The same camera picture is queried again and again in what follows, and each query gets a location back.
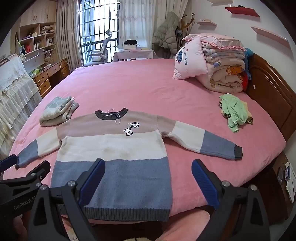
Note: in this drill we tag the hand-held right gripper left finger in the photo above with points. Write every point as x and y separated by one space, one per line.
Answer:
92 180

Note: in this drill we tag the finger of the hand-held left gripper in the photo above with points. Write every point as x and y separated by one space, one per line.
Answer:
8 161
39 170

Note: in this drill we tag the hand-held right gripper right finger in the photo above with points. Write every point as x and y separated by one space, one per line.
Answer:
205 183

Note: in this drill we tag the colour-block knit sweater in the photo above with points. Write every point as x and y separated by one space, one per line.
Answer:
111 148

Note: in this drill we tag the white lace furniture cover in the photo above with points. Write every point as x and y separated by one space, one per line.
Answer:
13 104

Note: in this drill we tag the folded grey-beige knit sweater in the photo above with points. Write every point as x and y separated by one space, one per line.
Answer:
57 111

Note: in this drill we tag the wooden nightstand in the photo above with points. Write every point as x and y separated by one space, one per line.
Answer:
277 162

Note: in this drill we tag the green small garment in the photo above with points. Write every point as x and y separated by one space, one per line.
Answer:
233 109

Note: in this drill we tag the pale patterned small garment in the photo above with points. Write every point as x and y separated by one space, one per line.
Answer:
247 109

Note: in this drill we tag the wooden desk with drawers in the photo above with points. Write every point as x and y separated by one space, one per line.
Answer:
42 78

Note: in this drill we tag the green plastic package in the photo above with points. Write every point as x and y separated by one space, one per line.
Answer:
35 69

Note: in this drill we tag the stack of books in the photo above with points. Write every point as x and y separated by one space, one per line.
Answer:
7 59

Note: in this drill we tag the pink bed cover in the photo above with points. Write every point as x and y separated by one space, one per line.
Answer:
143 88

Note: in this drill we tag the folded cartoon print quilt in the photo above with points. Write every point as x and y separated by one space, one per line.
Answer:
226 78

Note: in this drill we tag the wooden headboard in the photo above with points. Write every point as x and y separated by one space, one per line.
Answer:
270 92

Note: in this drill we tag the pink embroidered pillow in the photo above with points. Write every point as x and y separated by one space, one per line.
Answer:
189 62

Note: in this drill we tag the folded pale blanket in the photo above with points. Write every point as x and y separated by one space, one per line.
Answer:
222 54

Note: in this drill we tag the small table with tablecloth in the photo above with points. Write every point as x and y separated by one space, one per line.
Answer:
134 53

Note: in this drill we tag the blue plush cloth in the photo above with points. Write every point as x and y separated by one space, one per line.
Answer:
248 54

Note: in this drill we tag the grey office chair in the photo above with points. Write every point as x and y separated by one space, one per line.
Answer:
105 44

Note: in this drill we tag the beige curtain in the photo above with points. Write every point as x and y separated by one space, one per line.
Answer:
67 34

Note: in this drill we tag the white storage box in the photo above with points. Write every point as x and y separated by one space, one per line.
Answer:
131 46

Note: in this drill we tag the black pouch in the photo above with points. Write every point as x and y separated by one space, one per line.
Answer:
130 42

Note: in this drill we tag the wooden bookshelf cabinet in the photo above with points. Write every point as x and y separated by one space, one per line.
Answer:
34 12

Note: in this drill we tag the olive puffer jacket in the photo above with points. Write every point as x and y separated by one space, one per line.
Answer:
166 34

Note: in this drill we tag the wooden coat rack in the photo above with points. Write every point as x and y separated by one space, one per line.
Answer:
186 30

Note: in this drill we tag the black window grille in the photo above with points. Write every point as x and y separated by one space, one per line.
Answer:
92 23

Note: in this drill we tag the white sheer curtain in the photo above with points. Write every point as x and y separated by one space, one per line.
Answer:
138 20

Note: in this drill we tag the small pink wall shelf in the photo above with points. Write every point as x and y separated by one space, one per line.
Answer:
205 22

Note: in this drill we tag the long pink wall shelf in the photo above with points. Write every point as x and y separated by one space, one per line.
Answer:
270 34

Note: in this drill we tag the red wall shelf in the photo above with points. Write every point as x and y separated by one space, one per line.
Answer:
242 11

